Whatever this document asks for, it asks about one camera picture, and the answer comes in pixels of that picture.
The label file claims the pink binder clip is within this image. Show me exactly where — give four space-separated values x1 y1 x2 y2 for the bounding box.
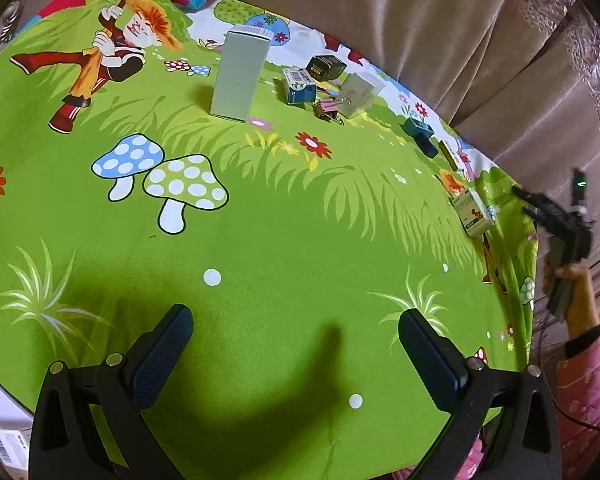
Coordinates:
314 99 343 125

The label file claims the blue teal small box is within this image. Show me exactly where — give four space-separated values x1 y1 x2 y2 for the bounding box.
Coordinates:
283 67 317 104

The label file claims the tall white box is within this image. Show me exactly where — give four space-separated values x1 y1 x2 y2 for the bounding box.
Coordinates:
210 25 273 122

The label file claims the pink sleeve right forearm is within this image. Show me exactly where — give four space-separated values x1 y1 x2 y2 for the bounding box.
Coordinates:
555 326 600 479

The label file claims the person's right hand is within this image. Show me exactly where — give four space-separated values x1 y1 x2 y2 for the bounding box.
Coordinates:
543 256 600 341

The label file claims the cardboard box with barcode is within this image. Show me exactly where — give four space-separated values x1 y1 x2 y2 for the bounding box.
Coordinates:
0 428 31 474

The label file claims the white orange small box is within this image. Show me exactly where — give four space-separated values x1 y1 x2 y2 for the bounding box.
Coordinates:
452 188 494 238

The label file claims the dark blue small block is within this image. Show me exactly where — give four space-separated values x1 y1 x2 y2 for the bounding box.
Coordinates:
414 134 438 158

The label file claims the dark teal clip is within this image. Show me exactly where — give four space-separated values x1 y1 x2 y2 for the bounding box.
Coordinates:
402 117 434 139

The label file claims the white translucent box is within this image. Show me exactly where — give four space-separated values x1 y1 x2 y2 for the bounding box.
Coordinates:
337 73 385 118

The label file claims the black small box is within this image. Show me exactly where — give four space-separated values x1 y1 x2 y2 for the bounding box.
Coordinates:
306 54 347 81

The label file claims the green cartoon tablecloth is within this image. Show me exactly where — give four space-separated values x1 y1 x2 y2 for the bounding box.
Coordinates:
0 0 538 479

